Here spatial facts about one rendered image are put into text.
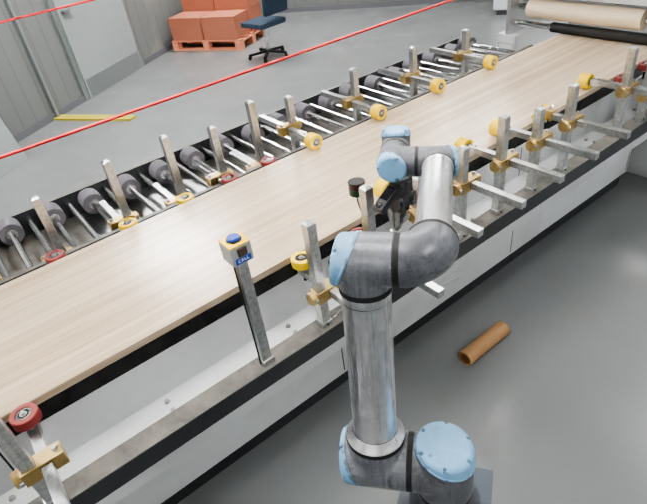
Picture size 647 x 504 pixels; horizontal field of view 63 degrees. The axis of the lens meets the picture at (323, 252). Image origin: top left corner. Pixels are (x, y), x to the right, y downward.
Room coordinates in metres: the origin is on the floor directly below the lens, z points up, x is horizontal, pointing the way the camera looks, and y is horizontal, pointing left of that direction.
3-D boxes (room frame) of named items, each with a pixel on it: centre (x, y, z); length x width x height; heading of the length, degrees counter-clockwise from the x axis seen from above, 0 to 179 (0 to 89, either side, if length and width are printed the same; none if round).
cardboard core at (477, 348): (1.80, -0.73, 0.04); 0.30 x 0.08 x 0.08; 123
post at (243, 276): (1.29, 0.25, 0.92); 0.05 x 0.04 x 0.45; 123
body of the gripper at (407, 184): (1.54, -0.29, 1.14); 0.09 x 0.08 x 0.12; 123
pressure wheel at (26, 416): (1.03, 0.92, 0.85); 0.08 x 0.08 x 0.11
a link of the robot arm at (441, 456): (0.76, -0.22, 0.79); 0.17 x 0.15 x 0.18; 73
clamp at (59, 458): (0.90, 0.85, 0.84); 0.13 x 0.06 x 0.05; 123
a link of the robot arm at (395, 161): (1.43, -0.26, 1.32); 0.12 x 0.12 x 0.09; 73
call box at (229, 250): (1.29, 0.25, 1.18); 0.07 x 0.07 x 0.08; 33
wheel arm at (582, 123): (2.20, -1.30, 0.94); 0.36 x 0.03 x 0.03; 33
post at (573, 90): (2.25, -1.22, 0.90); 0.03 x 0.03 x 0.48; 33
